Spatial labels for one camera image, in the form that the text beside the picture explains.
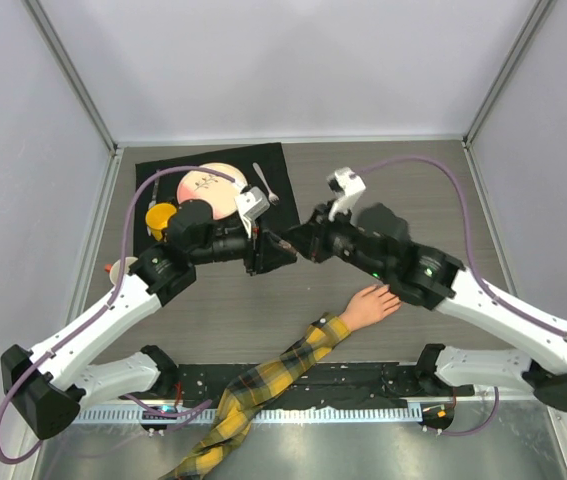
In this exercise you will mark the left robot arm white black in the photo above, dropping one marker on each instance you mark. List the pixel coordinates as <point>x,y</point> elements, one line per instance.
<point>52,382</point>

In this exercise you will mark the glitter nail polish bottle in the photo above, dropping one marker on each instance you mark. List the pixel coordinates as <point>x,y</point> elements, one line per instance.
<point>287,247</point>

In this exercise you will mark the pink ceramic plate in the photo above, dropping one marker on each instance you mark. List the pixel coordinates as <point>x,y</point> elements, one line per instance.
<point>217,191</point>

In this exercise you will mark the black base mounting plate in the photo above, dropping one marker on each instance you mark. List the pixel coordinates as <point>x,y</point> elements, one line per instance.
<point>353,385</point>

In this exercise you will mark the black cloth placemat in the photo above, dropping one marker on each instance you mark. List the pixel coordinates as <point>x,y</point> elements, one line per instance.
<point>269,156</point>

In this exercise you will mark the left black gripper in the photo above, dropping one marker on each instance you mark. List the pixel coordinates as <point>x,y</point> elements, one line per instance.
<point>261,256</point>

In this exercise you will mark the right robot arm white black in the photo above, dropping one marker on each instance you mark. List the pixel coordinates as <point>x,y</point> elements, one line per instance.
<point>378,243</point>

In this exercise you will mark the yellow plaid sleeve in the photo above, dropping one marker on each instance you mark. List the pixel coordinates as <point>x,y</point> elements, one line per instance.
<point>250,392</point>

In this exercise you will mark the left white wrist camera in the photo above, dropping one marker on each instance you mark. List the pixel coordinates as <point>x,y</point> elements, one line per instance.
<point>251,203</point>

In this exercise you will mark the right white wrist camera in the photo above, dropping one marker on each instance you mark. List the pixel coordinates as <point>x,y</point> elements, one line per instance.
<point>347,187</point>

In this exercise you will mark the white cup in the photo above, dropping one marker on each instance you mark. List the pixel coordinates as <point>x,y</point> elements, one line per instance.
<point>120,265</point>

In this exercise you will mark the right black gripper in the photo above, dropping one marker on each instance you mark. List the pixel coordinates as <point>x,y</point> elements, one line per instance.
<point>310,239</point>

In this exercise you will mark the silver knife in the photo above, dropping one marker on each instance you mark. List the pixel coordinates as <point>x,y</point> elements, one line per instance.
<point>154,194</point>

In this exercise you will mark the silver fork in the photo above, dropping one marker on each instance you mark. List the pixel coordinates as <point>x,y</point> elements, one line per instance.
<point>273,198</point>

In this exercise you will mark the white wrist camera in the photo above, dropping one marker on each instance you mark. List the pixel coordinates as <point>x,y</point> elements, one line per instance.
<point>251,203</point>
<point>347,187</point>

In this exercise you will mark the yellow cup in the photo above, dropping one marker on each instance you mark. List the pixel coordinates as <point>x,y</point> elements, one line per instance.
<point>157,219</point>

